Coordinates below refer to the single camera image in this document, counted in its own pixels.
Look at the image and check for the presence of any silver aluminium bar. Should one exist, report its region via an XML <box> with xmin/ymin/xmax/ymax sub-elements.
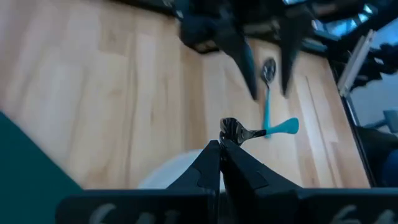
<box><xmin>336</xmin><ymin>29</ymin><xmax>376</xmax><ymax>98</ymax></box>

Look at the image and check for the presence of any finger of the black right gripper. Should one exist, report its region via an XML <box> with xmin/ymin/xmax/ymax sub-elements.
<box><xmin>216</xmin><ymin>27</ymin><xmax>259</xmax><ymax>101</ymax></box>
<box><xmin>279</xmin><ymin>21</ymin><xmax>302</xmax><ymax>97</ymax></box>

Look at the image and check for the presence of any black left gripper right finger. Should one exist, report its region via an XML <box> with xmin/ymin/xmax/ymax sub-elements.
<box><xmin>220</xmin><ymin>139</ymin><xmax>303</xmax><ymax>224</ymax></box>

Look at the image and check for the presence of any metal fork teal handle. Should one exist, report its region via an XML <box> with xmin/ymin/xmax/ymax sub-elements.
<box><xmin>218</xmin><ymin>116</ymin><xmax>300</xmax><ymax>147</ymax></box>

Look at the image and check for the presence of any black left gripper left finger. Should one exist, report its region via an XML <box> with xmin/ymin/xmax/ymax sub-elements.
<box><xmin>167</xmin><ymin>139</ymin><xmax>222</xmax><ymax>197</ymax></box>

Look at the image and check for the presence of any metal spoon teal handle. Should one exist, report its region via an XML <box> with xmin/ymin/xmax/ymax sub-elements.
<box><xmin>260</xmin><ymin>57</ymin><xmax>277</xmax><ymax>139</ymax></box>

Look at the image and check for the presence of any white round plate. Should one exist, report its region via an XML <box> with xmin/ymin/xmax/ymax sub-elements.
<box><xmin>137</xmin><ymin>149</ymin><xmax>226</xmax><ymax>191</ymax></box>

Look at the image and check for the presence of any dark green cloth napkin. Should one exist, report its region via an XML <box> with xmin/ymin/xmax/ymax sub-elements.
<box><xmin>0</xmin><ymin>111</ymin><xmax>84</xmax><ymax>224</ymax></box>

